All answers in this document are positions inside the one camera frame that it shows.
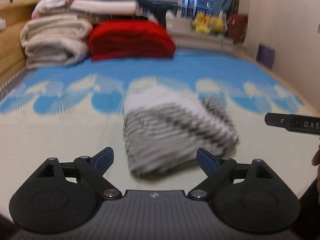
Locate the blue white patterned bedsheet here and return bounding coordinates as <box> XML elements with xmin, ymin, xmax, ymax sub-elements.
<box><xmin>1</xmin><ymin>50</ymin><xmax>319</xmax><ymax>216</ymax></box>

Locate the yellow plush toy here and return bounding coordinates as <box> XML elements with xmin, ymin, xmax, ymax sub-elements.
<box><xmin>191</xmin><ymin>12</ymin><xmax>225</xmax><ymax>34</ymax></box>

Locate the dark red bag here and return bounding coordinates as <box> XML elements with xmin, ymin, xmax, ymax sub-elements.
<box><xmin>227</xmin><ymin>14</ymin><xmax>248</xmax><ymax>43</ymax></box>

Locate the person's right hand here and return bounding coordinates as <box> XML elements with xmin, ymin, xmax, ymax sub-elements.
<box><xmin>311</xmin><ymin>150</ymin><xmax>320</xmax><ymax>166</ymax></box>

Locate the white pink folded towel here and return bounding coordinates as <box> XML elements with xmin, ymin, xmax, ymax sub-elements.
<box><xmin>31</xmin><ymin>0</ymin><xmax>139</xmax><ymax>19</ymax></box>

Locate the red folded blanket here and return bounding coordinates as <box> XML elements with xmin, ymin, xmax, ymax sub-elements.
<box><xmin>88</xmin><ymin>20</ymin><xmax>176</xmax><ymax>61</ymax></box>

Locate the cream folded quilt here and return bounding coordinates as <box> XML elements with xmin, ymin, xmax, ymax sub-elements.
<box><xmin>20</xmin><ymin>14</ymin><xmax>93</xmax><ymax>69</ymax></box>

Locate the black white striped garment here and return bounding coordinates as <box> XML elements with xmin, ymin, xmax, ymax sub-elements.
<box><xmin>123</xmin><ymin>86</ymin><xmax>240</xmax><ymax>177</ymax></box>

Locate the purple box by wall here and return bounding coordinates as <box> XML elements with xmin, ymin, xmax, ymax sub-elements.
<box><xmin>256</xmin><ymin>44</ymin><xmax>275</xmax><ymax>69</ymax></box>

